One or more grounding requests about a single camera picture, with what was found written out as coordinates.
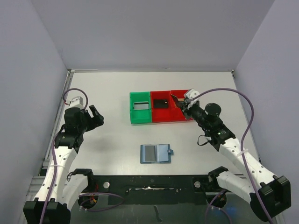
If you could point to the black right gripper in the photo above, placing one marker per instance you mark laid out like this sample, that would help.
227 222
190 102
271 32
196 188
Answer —
185 108

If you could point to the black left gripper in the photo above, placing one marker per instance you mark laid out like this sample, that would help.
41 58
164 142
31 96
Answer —
95 122

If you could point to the blue leather card holder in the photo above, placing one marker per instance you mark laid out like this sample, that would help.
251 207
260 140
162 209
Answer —
163 154

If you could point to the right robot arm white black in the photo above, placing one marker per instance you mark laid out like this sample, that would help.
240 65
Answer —
267 194

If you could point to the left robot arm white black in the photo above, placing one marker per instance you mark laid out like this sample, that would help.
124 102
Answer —
55 198

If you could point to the black card in red bin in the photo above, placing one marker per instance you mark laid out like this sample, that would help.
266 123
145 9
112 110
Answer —
160 104

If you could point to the silver card in green bin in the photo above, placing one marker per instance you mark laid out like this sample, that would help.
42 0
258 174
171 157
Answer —
144 105

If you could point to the right red plastic bin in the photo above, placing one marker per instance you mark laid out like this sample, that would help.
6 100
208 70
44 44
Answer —
176 112

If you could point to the red plastic bin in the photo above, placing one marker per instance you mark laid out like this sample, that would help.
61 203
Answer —
161 115
176 112

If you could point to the middle red plastic bin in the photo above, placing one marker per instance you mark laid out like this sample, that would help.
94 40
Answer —
161 115

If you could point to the green plastic bin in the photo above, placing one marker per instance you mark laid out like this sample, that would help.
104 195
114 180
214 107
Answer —
140 116

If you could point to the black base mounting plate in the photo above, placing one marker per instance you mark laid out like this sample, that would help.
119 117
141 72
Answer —
156 189

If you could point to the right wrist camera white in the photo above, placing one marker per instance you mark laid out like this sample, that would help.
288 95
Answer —
191 94

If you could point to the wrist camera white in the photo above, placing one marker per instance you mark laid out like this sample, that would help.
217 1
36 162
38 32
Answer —
76 102
191 94

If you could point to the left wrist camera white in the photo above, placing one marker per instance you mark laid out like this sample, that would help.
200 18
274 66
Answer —
76 102

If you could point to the aluminium rail left edge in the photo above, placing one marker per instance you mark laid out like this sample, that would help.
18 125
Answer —
59 113

